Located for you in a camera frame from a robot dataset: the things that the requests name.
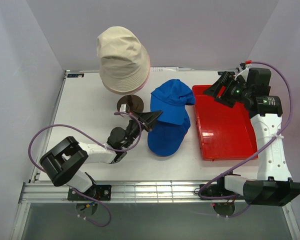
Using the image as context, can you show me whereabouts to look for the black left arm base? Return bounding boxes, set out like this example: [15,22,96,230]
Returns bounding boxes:
[67,184,112,201]

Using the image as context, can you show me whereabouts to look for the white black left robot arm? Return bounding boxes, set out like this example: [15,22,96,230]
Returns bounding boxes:
[39,110,163,195]

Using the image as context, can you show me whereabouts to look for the red plastic bin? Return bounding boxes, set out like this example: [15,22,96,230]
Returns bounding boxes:
[192,85,257,161]

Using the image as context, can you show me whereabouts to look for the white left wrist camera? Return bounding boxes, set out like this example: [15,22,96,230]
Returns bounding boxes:
[118,103,130,113]

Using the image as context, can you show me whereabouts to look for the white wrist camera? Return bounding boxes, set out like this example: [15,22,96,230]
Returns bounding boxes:
[118,103,130,113]
[235,60,252,82]

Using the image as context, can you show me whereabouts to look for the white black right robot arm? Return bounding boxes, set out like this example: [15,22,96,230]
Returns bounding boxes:
[204,67,300,207]

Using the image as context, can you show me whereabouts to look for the pink bucket hat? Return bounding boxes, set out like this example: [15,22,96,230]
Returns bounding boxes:
[102,56,151,95]

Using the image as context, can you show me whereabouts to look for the blue hat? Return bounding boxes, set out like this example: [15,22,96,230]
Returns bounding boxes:
[147,112,191,157]

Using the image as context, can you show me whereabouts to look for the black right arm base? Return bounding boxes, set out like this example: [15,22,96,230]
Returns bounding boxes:
[201,184,244,200]

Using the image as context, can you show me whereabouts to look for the cream bucket hat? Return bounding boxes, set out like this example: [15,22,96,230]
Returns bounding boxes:
[96,26,149,82]

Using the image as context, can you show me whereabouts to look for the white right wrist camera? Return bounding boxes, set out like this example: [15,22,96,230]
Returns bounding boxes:
[235,60,252,82]

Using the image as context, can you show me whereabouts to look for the cream mannequin head stand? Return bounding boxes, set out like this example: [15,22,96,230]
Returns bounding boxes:
[116,94,144,112]

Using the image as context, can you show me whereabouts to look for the aluminium front rail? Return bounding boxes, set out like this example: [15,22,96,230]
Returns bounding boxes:
[17,181,291,205]

